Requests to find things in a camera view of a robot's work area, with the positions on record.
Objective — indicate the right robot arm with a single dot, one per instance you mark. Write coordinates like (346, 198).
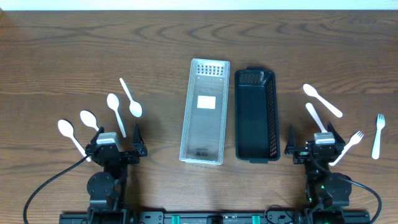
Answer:
(324, 189)

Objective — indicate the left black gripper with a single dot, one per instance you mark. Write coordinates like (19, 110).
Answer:
(123, 154)

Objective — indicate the white plastic fork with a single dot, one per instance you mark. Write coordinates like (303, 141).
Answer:
(380, 124)
(355, 139)
(310, 108)

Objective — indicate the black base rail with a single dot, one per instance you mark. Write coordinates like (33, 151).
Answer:
(271, 216)

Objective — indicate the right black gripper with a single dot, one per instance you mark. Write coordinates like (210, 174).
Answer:
(302, 151)

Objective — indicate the clear plastic basket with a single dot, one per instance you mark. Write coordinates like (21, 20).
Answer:
(205, 114)

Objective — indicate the black plastic basket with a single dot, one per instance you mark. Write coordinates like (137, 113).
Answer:
(256, 116)

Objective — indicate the white plastic spoon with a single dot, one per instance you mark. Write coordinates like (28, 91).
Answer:
(113, 103)
(311, 91)
(67, 130)
(89, 119)
(134, 107)

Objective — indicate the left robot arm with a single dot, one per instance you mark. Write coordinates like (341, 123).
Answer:
(107, 188)

